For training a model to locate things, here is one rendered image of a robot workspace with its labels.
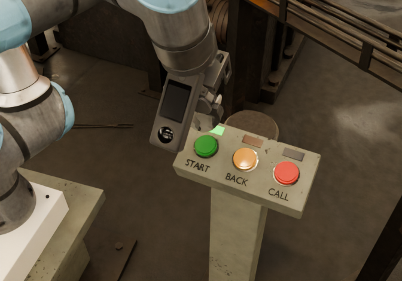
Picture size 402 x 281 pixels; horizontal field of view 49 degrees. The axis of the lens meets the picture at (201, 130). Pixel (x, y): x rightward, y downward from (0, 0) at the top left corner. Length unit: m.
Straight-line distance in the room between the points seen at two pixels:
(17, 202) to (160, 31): 0.61
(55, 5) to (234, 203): 0.50
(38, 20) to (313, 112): 1.44
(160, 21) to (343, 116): 1.40
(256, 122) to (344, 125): 0.85
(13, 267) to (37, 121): 0.30
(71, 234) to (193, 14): 0.71
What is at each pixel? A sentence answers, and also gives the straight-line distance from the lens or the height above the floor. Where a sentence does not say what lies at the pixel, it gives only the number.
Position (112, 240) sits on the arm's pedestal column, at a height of 0.02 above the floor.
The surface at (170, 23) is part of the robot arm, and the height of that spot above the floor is 0.94.
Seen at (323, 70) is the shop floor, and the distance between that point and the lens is 2.02.
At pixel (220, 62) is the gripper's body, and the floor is 0.80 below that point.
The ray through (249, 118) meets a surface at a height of 0.52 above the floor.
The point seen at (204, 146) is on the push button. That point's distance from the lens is 0.78.
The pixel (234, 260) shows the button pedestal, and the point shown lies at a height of 0.31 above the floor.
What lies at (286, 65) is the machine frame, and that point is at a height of 0.07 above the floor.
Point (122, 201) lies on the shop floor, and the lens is 1.48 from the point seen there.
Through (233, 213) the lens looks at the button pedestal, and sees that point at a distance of 0.85.
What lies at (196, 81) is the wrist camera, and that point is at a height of 0.82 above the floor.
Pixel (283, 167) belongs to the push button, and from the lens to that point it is 0.76.
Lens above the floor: 1.19
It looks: 45 degrees down
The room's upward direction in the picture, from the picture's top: straight up
